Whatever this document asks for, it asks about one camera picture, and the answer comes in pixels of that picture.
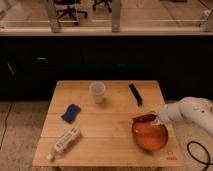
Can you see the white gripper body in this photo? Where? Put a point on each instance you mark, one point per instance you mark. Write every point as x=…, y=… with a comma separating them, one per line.
x=156, y=120

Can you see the dark red pepper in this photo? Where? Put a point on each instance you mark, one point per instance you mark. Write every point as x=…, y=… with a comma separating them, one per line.
x=144, y=118

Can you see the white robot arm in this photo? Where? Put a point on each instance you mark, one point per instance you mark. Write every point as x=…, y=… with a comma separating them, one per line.
x=193, y=109

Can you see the orange ceramic bowl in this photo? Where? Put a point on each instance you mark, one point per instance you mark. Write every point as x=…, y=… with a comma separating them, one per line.
x=149, y=137

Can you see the black rectangular bar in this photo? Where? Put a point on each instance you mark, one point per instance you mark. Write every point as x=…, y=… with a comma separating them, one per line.
x=136, y=94

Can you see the wooden table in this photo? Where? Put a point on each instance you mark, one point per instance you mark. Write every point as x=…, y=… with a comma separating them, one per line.
x=106, y=128

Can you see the clear plastic cup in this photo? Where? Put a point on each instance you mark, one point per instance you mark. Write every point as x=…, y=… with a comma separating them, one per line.
x=97, y=90

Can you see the blue sponge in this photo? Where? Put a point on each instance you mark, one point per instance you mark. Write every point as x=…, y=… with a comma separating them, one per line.
x=71, y=113

